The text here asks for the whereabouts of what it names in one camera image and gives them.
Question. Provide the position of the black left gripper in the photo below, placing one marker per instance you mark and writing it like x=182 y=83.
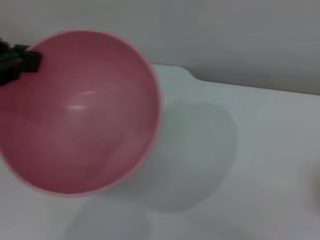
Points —
x=7 y=65

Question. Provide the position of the pink plastic bowl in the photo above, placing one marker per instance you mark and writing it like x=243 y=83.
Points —
x=82 y=120

